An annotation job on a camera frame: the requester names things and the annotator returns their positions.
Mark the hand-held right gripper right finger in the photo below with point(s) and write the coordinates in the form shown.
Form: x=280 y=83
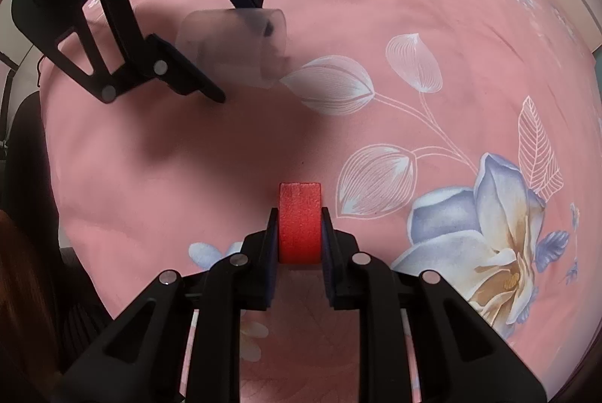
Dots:
x=328 y=252

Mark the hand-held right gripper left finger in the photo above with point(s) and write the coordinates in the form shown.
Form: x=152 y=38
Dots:
x=270 y=252

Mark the red foam block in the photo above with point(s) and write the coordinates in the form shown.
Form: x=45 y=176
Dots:
x=301 y=224

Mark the translucent plastic cup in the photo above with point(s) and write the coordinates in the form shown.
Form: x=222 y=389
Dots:
x=221 y=45

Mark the pink floral bedsheet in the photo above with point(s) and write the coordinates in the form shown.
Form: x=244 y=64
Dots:
x=376 y=31

